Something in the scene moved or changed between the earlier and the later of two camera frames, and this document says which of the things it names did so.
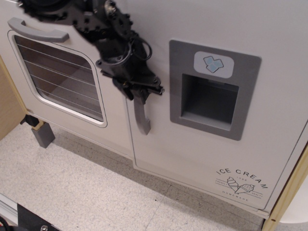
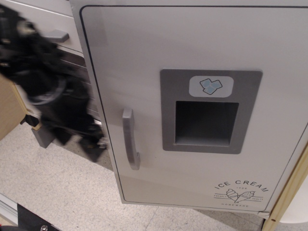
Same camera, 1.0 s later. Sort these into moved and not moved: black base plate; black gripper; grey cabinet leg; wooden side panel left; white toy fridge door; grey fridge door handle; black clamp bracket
Moved: white toy fridge door; grey fridge door handle; black gripper
Not moved: wooden side panel left; black base plate; grey cabinet leg; black clamp bracket
